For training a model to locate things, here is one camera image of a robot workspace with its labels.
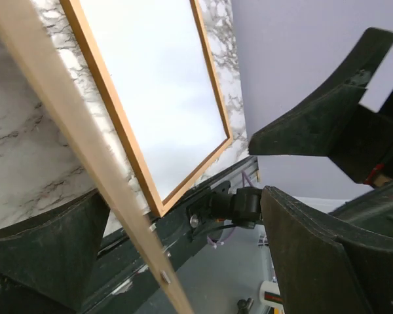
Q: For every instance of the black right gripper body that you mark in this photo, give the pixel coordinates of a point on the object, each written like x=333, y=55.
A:
x=364, y=150

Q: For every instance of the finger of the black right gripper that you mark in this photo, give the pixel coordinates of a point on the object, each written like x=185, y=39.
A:
x=312, y=126

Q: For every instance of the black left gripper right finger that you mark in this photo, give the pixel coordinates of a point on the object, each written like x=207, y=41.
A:
x=338, y=262

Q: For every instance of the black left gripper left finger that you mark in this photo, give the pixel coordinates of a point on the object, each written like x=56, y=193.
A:
x=46, y=261

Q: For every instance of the brown wooden picture frame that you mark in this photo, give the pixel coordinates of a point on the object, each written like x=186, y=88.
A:
x=89, y=48

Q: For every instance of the brown frame backing board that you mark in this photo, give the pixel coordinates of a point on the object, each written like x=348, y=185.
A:
x=26, y=39

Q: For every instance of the flower field photo print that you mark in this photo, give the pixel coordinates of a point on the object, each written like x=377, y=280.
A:
x=154, y=56

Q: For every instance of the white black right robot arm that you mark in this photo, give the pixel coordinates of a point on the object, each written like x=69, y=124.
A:
x=243, y=208

